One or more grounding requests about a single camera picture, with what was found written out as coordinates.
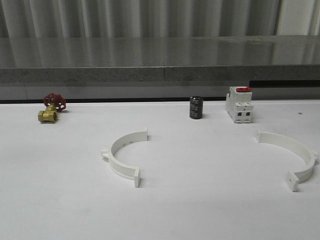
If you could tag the white half pipe clamp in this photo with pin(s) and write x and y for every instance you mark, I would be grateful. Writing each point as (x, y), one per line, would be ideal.
(309, 156)
(131, 172)

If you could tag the black cylindrical capacitor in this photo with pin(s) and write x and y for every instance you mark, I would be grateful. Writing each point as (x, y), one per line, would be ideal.
(196, 107)

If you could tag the grey stone ledge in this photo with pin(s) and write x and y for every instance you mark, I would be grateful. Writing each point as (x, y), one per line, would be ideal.
(87, 69)

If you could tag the brass valve red handwheel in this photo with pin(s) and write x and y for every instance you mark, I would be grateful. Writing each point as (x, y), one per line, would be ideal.
(54, 103)

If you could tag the white circuit breaker red switch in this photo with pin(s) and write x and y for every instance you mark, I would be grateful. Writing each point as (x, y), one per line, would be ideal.
(239, 104)

